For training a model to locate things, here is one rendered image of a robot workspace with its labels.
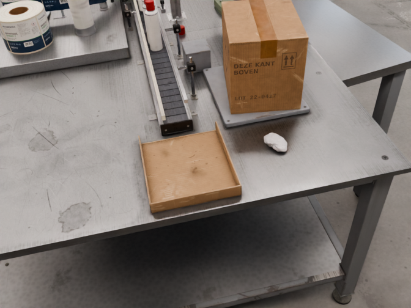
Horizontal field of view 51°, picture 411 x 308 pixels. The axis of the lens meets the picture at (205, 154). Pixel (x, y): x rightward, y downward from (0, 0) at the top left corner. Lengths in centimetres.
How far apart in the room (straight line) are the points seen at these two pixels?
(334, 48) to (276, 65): 57
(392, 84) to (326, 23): 42
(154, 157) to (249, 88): 38
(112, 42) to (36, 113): 47
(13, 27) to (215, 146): 99
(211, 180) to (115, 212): 29
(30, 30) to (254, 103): 98
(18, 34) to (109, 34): 37
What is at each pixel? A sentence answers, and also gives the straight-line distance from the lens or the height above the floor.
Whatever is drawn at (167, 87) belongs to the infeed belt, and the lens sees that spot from 159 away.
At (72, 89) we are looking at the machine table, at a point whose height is 83.
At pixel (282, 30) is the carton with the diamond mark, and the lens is 141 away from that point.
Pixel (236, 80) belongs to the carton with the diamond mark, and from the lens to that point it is 141.
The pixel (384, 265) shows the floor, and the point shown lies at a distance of 220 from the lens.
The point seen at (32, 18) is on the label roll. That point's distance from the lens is 194.
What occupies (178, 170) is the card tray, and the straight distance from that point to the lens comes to 132.
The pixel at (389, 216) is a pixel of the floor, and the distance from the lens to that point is 238.
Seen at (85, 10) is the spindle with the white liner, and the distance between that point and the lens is 199.
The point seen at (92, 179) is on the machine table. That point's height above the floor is 83.
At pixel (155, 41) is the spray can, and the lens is 179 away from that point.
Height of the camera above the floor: 176
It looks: 43 degrees down
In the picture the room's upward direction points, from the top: 4 degrees counter-clockwise
